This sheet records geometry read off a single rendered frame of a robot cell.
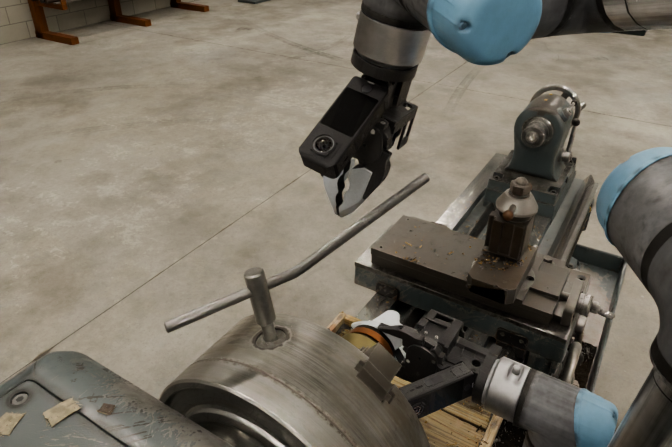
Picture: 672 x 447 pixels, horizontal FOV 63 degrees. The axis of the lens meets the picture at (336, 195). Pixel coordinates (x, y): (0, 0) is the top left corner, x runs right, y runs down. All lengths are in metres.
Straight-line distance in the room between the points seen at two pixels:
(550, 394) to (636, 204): 0.28
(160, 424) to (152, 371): 1.82
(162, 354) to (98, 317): 0.41
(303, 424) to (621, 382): 2.01
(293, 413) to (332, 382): 0.05
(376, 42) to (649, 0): 0.23
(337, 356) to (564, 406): 0.30
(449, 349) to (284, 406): 0.31
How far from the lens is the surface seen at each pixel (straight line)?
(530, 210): 1.10
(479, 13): 0.43
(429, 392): 0.76
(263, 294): 0.59
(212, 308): 0.58
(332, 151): 0.55
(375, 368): 0.63
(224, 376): 0.60
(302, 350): 0.61
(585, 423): 0.77
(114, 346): 2.53
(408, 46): 0.56
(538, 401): 0.77
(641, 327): 2.77
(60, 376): 0.62
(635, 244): 0.59
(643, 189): 0.61
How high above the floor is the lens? 1.67
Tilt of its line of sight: 30 degrees down
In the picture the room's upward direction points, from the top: straight up
